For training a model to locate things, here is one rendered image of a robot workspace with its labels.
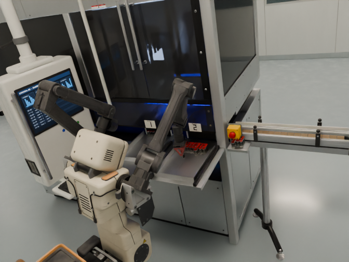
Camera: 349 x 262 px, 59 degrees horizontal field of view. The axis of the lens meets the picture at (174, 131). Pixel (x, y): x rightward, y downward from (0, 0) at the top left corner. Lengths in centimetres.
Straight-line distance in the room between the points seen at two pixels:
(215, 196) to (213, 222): 27
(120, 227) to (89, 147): 43
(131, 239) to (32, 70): 115
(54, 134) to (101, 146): 92
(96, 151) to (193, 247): 151
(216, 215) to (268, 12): 467
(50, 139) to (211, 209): 124
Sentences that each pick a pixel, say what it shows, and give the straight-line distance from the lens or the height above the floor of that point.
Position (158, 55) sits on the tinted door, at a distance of 190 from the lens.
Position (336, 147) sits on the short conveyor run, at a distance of 198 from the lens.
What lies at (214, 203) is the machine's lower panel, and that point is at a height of 39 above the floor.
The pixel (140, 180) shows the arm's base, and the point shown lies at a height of 122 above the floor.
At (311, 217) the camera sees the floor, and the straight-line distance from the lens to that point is 279.
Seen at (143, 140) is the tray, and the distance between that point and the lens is 225.
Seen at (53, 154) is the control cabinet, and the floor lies 100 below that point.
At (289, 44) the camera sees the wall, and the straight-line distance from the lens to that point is 644.
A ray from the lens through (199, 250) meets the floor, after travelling 256.
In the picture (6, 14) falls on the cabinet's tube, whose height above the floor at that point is 187.
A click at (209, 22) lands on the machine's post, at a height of 166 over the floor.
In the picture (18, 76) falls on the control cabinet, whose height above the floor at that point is 154.
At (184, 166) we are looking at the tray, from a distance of 187.
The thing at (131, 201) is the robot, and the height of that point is 116.
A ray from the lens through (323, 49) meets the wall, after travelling 643.
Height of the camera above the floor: 194
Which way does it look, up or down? 28 degrees down
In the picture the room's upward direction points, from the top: 11 degrees counter-clockwise
